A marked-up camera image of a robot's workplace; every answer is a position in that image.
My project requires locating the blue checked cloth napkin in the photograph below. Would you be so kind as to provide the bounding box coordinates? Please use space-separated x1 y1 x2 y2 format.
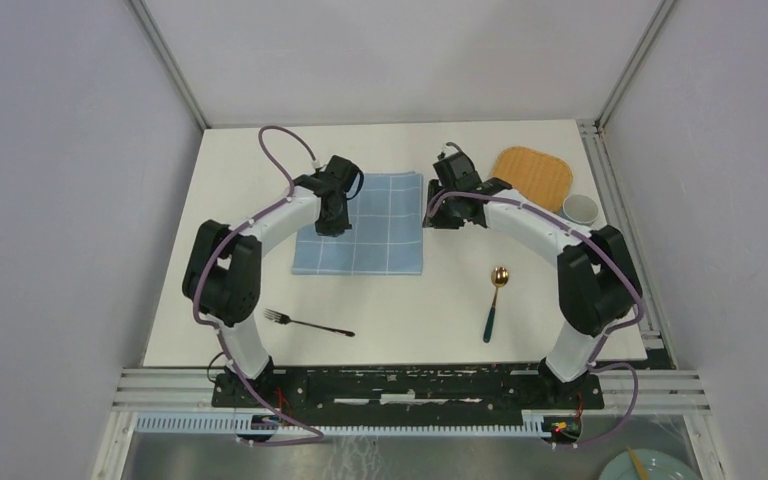
291 172 423 276

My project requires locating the woven bamboo placemat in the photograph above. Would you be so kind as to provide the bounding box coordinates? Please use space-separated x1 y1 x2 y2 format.
491 146 574 213

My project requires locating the white blue mug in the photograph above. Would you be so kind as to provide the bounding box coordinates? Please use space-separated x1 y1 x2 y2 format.
559 194 600 226

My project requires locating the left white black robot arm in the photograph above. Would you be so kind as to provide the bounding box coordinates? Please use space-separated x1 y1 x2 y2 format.
182 156 364 407

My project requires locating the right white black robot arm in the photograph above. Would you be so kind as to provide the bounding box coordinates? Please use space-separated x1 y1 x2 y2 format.
423 142 645 408

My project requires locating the black metal fork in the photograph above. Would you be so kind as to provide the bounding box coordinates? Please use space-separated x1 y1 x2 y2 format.
263 309 356 338

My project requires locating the wooden chopstick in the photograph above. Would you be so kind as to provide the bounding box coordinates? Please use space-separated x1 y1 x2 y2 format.
626 447 650 480

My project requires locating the green plate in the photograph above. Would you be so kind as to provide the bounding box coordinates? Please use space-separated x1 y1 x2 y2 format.
598 449 701 480

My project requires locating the gold spoon teal handle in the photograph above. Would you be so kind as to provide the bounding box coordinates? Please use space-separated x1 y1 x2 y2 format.
482 266 510 343

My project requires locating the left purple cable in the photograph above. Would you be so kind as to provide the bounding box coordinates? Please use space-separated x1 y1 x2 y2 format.
191 125 326 446

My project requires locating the purple cable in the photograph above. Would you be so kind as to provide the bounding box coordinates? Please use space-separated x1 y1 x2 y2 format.
191 125 326 446
425 140 646 450

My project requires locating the light blue cable duct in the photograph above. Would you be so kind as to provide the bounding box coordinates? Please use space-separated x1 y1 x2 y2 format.
135 412 550 439

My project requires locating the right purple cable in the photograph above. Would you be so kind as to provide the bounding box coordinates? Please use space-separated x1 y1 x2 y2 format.
425 140 646 450

